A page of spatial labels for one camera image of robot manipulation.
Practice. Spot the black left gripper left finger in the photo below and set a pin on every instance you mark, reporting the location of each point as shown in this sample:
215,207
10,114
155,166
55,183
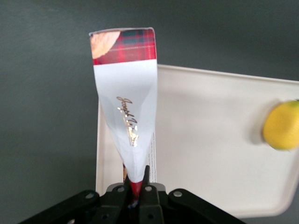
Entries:
114,205

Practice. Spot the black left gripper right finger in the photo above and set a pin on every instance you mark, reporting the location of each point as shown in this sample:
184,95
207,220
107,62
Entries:
150,205

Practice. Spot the red tartan cookie box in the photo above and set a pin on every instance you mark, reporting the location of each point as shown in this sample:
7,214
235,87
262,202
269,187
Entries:
127,98

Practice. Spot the beige rectangular tray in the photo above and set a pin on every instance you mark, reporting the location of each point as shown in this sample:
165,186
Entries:
210,140

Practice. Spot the yellow lemon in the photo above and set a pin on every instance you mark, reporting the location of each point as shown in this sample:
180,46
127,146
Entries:
282,126

